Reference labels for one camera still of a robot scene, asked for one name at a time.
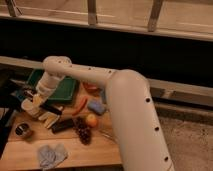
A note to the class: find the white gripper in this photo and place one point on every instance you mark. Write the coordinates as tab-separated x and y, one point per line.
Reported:
46	86

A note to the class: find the black handled dish brush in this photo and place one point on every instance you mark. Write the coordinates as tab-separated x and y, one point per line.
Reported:
45	105

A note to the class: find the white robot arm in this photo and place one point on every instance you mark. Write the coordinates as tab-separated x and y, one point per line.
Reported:
134	118

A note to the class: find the white paper cup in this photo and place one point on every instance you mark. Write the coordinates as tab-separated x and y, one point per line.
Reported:
30	108

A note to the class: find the black stand at left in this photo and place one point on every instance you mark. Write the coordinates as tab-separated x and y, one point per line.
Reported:
8	103

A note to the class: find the yellow banana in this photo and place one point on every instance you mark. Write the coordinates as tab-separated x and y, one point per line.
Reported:
50	118

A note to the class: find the green plastic tray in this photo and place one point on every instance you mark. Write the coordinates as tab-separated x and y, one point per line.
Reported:
64	92

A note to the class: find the small metal tin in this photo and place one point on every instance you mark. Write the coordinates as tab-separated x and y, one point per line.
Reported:
23	130

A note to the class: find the dark chocolate bar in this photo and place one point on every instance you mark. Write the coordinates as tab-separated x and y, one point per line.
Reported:
63	125

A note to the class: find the purple grape bunch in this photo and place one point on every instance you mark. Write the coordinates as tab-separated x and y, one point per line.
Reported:
83	131

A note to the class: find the orange bowl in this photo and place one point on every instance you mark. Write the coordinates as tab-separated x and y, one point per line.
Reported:
90	88

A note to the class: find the blue grey cloth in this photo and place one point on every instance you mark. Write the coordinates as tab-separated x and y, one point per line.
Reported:
49	158

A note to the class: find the yellow red apple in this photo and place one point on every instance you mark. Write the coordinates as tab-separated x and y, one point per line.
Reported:
91	120

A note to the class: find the light blue sponge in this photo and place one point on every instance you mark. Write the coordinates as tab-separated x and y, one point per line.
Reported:
103	96

